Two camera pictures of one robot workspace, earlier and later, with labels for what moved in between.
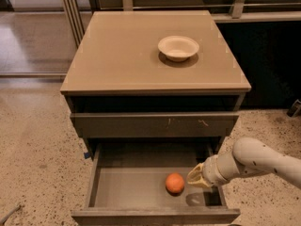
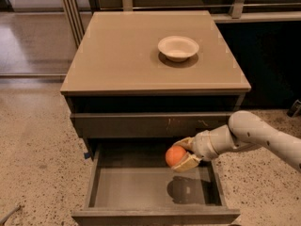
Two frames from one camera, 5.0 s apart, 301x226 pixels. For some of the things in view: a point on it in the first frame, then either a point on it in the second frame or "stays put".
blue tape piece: x=87 y=155 stays put
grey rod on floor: x=15 y=209 stays put
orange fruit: x=174 y=184 to x=174 y=153
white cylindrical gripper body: x=209 y=171 to x=203 y=147
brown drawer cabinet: x=152 y=94 stays put
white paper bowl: x=178 y=48 stays put
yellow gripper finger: x=196 y=176 to x=188 y=163
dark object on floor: x=295 y=108 stays put
